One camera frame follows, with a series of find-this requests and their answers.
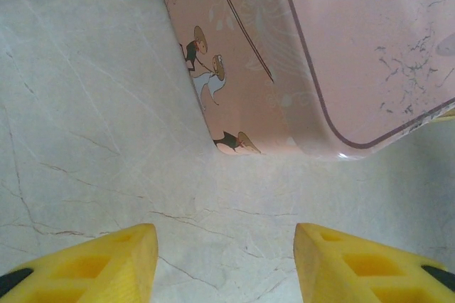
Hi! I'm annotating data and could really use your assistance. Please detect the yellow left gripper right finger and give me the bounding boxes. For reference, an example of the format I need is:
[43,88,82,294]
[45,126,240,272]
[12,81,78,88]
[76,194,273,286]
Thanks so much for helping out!
[294,222,455,303]

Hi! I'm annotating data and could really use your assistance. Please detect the pink tin box with cartoon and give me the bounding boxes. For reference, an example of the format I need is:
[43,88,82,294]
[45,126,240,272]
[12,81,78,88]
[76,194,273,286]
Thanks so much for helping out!
[151,0,455,163]

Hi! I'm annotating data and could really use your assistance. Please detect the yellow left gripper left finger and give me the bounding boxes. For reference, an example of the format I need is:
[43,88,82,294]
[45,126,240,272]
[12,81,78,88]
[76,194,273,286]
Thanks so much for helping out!
[0,223,159,303]

